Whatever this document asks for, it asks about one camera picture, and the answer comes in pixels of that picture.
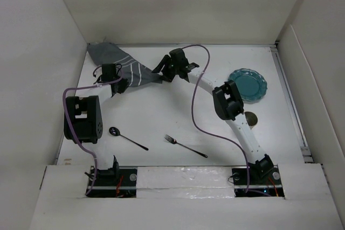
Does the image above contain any black spoon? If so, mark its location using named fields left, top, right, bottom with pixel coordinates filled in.
left=108, top=127, right=149, bottom=151

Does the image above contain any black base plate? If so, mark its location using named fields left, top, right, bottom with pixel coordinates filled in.
left=86, top=168, right=137, bottom=198
left=228, top=167, right=285, bottom=198

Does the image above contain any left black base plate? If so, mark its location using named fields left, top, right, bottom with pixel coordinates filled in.
left=86, top=168, right=137, bottom=198

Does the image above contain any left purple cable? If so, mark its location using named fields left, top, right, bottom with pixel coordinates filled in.
left=62, top=83, right=125, bottom=196

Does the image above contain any teal scalloped plate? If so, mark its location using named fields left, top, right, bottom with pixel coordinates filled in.
left=228, top=68, right=267, bottom=102

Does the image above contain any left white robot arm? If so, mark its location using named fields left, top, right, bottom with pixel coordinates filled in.
left=63, top=63, right=128, bottom=181

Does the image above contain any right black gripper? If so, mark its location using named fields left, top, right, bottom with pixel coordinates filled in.
left=151, top=55, right=179, bottom=83

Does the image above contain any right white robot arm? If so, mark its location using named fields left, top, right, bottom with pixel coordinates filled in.
left=152, top=46, right=274, bottom=184

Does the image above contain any purple cable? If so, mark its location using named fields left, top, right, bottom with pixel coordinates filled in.
left=182, top=44, right=267, bottom=196
left=62, top=83, right=125, bottom=196

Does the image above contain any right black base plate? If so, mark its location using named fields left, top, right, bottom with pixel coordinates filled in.
left=228, top=167, right=285, bottom=198

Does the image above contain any black fork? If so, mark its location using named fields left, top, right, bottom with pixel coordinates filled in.
left=164, top=135, right=208, bottom=158

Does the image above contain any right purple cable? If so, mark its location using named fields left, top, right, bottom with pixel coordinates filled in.
left=182, top=44, right=267, bottom=196

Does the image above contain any grey striped cloth placemat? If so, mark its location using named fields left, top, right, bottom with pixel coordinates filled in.
left=87, top=42, right=163, bottom=87

